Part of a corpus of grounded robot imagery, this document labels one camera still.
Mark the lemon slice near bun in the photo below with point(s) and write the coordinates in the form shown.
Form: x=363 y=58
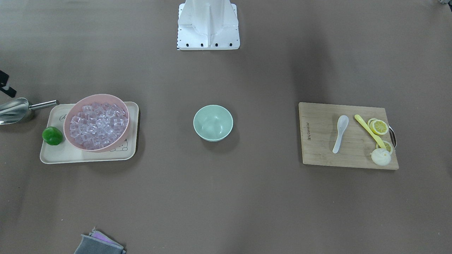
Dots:
x=389 y=147

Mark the pile of clear ice cubes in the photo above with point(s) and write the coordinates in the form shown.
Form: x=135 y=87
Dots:
x=98 y=125

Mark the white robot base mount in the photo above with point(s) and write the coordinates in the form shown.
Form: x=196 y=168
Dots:
x=208 y=25

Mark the white ceramic spoon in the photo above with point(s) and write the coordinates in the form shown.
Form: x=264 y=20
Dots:
x=342 y=125

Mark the green lime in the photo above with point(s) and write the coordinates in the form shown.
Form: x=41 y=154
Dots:
x=52 y=136

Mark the yellow plastic knife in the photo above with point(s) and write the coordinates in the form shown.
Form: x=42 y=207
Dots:
x=377 y=139

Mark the pink bowl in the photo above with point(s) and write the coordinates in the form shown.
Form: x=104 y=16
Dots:
x=100 y=98

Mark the steel ice scoop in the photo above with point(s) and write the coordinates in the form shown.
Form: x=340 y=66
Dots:
x=21 y=110

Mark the grey folded cloth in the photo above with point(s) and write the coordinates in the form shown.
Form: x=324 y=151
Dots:
x=97 y=242

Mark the cream plastic tray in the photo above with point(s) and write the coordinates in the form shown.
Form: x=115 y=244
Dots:
x=67 y=153

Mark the lemon slice stack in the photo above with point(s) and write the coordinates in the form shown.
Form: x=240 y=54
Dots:
x=378 y=127

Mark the mint green bowl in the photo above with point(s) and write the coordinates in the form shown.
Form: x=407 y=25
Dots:
x=213 y=123

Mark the white steamed bun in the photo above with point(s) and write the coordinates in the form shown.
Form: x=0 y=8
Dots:
x=381 y=156

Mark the bamboo cutting board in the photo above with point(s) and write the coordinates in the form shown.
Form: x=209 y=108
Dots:
x=318 y=128

